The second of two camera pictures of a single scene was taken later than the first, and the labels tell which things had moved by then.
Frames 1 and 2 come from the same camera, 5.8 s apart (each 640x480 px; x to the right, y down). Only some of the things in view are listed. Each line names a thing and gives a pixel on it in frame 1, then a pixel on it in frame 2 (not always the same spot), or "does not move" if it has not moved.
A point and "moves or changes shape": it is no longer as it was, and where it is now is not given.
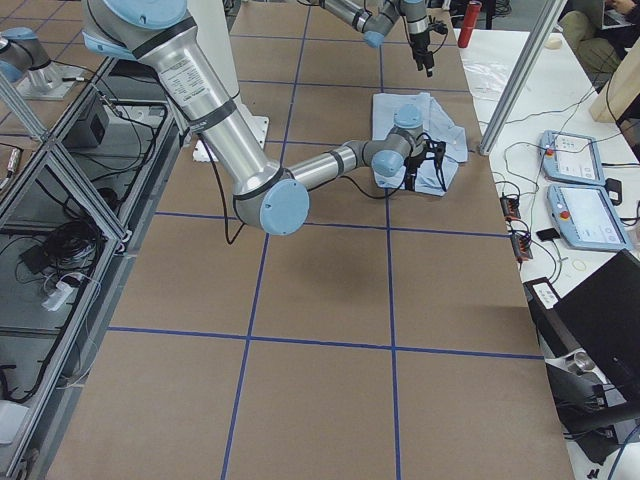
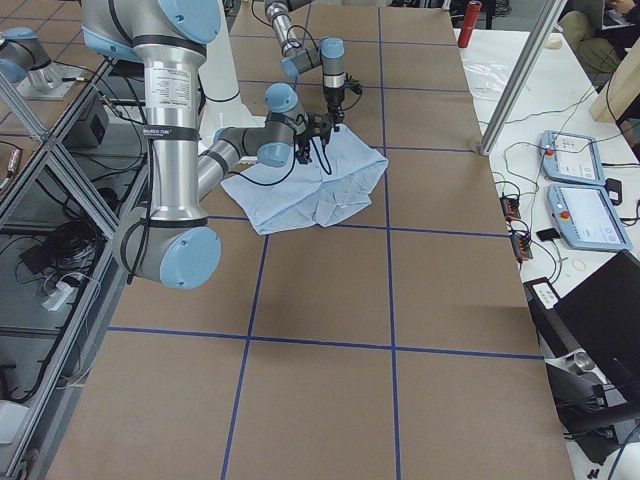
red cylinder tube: (469, 23) does not move
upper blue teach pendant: (571, 157) does not move
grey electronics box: (89, 130) does not move
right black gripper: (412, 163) -> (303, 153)
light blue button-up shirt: (434, 175) moves or changes shape
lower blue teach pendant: (586, 217) does not move
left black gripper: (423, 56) -> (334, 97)
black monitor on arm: (599, 315) does not move
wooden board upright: (620, 88) does not move
